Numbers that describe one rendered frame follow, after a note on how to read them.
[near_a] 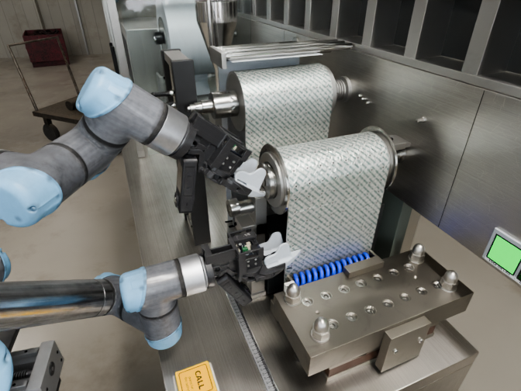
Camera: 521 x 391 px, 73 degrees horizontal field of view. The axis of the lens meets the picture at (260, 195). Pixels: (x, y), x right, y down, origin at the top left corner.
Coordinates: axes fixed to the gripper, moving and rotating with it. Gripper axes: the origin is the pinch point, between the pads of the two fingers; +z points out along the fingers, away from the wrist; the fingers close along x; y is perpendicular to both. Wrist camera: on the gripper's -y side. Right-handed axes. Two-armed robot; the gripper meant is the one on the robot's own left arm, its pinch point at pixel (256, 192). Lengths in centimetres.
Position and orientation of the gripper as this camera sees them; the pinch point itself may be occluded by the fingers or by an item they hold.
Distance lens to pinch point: 71.3
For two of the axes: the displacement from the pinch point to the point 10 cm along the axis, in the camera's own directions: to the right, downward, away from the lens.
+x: -3.9, -5.0, 7.8
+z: 7.1, 3.8, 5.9
